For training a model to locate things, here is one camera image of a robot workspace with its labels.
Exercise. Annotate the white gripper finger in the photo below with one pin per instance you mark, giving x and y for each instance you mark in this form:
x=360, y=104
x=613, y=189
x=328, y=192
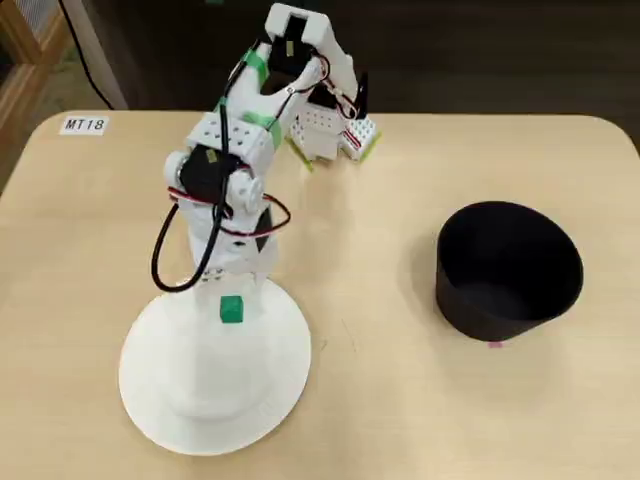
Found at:
x=259, y=295
x=210, y=302

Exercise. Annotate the green cube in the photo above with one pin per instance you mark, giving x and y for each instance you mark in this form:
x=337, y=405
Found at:
x=231, y=310

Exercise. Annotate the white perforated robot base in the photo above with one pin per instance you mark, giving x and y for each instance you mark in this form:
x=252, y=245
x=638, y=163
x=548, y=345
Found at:
x=320, y=130

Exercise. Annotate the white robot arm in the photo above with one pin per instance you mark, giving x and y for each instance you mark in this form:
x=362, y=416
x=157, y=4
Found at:
x=245, y=135

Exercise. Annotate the white round disc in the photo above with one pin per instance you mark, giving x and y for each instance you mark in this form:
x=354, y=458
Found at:
x=210, y=380

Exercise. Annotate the green tape strip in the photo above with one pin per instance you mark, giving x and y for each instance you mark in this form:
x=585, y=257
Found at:
x=302, y=161

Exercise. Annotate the white MT18 label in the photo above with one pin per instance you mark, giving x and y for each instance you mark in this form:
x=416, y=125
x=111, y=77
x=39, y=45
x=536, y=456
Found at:
x=85, y=124

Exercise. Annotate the black table clamp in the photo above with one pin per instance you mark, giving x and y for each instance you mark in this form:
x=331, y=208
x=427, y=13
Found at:
x=364, y=95

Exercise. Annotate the pink tape marker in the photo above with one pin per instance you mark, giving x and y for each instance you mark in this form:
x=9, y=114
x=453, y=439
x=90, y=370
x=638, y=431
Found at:
x=495, y=345

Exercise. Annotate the black round bowl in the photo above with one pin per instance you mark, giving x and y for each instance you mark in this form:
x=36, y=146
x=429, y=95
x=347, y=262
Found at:
x=505, y=280

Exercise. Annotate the wooden shelf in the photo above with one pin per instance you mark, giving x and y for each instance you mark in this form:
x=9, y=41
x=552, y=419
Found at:
x=25, y=60

